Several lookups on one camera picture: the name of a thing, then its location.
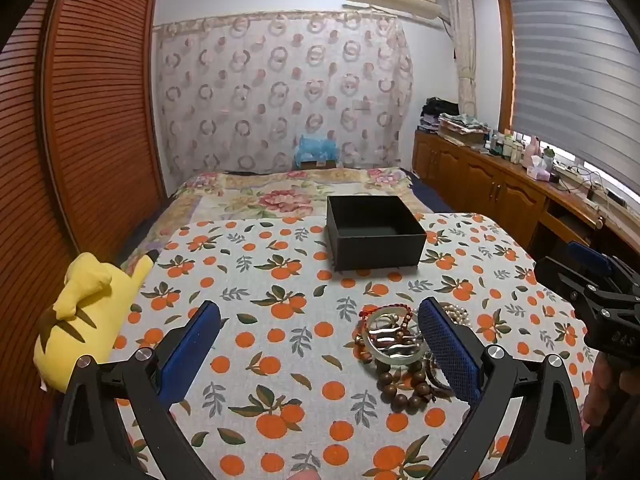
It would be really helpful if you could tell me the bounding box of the pink tissue pack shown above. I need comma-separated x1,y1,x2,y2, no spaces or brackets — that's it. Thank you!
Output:
526,157,554,182

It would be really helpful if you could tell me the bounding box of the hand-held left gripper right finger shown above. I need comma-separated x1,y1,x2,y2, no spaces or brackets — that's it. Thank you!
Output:
417,297,586,480

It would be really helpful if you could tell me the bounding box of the black square box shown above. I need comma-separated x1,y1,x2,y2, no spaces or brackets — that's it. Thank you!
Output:
326,195,427,275

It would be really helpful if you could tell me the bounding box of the brown wooden bead bracelet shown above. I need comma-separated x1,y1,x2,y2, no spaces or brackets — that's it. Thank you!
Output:
355,330,453,413

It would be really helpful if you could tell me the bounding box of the blue plush on bed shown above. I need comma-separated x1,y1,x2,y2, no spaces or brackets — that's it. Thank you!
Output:
294,134,339,166

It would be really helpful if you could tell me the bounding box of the stack of patterned folded cloths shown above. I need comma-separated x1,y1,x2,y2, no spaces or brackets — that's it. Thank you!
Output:
437,112,489,144

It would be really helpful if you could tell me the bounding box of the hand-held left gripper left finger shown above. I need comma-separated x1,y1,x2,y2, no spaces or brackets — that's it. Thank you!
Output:
52,301,222,480

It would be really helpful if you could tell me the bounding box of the person's right hand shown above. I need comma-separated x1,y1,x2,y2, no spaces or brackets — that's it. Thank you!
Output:
584,355,621,426

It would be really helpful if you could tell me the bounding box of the dark blue bed sheet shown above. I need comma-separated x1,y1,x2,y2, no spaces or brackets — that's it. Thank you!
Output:
405,170,455,214

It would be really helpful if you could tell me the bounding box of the beige tied window curtain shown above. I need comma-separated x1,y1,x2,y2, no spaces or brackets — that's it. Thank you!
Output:
445,0,477,111

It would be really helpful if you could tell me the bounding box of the wooden louvred wardrobe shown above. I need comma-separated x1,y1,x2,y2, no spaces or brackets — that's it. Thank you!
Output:
0,0,168,461

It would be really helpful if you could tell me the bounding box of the group of toiletry bottles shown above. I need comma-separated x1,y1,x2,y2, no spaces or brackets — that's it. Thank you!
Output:
487,130,556,171

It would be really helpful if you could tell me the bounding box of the long wooden cabinet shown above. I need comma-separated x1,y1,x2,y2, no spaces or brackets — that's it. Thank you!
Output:
412,129,640,281

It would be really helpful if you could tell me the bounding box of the yellow plush toy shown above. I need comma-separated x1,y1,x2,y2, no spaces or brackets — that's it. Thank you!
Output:
33,251,160,393

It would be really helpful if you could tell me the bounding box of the orange fruit print tablecloth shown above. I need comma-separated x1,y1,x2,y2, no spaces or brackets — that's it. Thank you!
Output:
107,212,601,480

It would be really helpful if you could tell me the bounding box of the wooden window frame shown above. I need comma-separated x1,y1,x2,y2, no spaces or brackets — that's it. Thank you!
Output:
495,0,517,135

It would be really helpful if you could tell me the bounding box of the red string bracelet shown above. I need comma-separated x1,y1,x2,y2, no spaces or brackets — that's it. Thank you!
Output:
358,305,417,333

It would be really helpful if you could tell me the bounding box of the grey striped window blind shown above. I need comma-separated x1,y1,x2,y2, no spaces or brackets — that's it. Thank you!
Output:
505,0,640,191

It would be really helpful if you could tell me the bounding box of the pale jade bangle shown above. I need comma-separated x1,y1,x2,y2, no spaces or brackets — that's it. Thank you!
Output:
361,311,432,367

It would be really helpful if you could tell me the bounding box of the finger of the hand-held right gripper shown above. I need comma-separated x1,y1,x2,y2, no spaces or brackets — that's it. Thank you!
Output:
566,241,626,281
534,256,608,311

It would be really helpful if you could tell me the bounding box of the ring pattern wall curtain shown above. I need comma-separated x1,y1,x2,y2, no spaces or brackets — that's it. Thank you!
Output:
151,10,416,193

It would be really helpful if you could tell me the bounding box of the floral bed blanket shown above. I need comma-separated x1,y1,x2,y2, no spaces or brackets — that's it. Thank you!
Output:
120,167,426,271

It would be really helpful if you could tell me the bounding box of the stack of dark folded clothes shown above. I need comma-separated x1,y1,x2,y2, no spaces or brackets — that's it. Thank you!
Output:
420,97,461,133

